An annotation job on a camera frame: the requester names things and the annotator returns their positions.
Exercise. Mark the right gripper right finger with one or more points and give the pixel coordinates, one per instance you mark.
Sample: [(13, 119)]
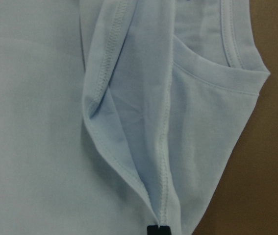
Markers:
[(164, 230)]

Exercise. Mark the light blue t-shirt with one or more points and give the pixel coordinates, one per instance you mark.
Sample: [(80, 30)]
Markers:
[(119, 114)]

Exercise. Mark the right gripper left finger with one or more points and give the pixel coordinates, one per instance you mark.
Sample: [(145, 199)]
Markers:
[(152, 230)]

